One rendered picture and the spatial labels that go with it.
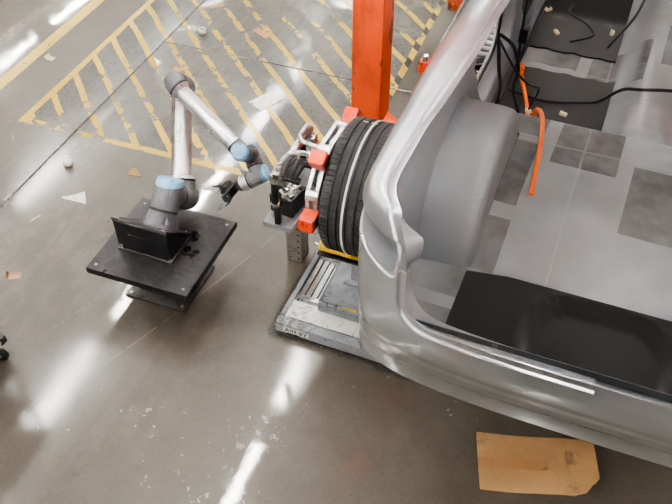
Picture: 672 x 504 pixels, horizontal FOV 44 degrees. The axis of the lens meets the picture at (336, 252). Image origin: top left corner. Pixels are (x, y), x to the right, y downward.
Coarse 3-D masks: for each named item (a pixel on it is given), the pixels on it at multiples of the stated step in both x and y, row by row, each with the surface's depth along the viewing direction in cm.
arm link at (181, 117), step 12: (192, 84) 454; (180, 108) 449; (180, 120) 449; (180, 132) 449; (180, 144) 449; (180, 156) 449; (180, 168) 449; (192, 180) 451; (192, 192) 451; (192, 204) 455
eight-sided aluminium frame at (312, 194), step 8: (336, 120) 390; (336, 128) 388; (344, 128) 386; (328, 136) 381; (336, 136) 381; (320, 144) 377; (328, 152) 374; (312, 168) 376; (312, 176) 375; (320, 176) 374; (312, 184) 377; (320, 184) 374; (312, 192) 375; (320, 192) 376; (312, 200) 377
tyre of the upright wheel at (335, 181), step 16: (352, 128) 376; (368, 128) 376; (384, 128) 377; (336, 144) 372; (352, 144) 369; (368, 144) 368; (336, 160) 367; (352, 160) 366; (368, 160) 365; (336, 176) 367; (352, 176) 364; (336, 192) 367; (352, 192) 364; (320, 208) 373; (336, 208) 369; (352, 208) 366; (320, 224) 377; (336, 224) 374; (352, 224) 370; (336, 240) 382; (352, 240) 376
